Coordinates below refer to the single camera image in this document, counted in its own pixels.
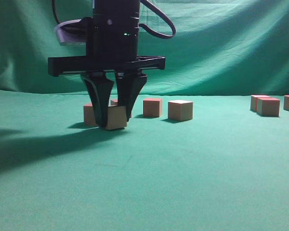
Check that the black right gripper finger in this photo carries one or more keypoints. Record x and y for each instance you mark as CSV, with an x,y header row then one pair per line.
x,y
129,85
99,88

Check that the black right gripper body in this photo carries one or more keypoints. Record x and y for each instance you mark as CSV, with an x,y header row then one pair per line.
x,y
106,49

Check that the pink wooden cube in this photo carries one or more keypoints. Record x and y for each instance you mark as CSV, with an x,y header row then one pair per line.
x,y
152,107
88,114
113,102
180,110

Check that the pink cube third row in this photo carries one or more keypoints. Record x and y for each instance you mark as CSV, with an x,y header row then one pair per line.
x,y
116,117

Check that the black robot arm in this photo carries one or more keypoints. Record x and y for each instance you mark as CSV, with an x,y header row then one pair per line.
x,y
121,12

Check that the pink cube far row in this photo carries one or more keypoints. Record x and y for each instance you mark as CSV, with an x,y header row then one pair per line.
x,y
254,101

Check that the pink cube second row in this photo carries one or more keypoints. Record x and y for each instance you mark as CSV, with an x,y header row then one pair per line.
x,y
267,106

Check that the lavender wrist camera mount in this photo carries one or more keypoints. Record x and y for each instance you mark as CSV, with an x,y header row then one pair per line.
x,y
71,32

